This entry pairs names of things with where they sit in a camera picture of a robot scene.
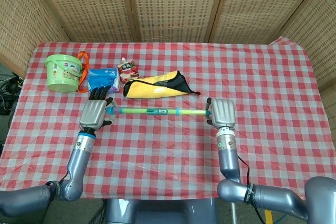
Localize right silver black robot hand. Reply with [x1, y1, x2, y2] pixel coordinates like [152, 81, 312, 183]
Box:
[205, 97, 237, 130]

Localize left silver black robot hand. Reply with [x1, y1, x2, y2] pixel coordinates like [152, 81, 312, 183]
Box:
[79, 84, 118, 131]

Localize green toy water pump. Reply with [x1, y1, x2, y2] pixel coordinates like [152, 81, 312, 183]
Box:
[106, 106, 212, 117]

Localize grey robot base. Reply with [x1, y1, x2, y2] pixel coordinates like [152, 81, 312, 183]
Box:
[104, 197, 220, 224]

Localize blue tissue pack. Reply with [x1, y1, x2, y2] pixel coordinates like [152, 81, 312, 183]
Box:
[87, 67, 121, 94]

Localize green plastic bucket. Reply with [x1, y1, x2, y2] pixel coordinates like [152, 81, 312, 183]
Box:
[44, 54, 82, 92]

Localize red white checkered tablecloth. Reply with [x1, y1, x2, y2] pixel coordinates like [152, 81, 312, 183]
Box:
[0, 41, 336, 205]

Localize red spouted drink pouch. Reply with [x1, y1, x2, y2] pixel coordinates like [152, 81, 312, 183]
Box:
[117, 58, 140, 84]

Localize yellow black zipper pouch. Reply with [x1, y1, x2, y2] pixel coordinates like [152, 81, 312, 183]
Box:
[122, 70, 201, 100]

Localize bamboo folding screen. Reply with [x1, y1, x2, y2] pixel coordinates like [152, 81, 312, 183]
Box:
[0, 0, 336, 91]

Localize orange ribbon strap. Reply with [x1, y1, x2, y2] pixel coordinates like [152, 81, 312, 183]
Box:
[77, 50, 91, 93]

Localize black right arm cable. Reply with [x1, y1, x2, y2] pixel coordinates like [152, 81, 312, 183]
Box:
[237, 155, 264, 224]

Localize black velcro arm strap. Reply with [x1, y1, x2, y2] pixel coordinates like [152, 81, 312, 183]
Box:
[46, 180, 63, 199]
[243, 183, 255, 204]

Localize black floor cables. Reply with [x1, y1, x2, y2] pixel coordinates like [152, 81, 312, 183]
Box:
[0, 71, 24, 116]

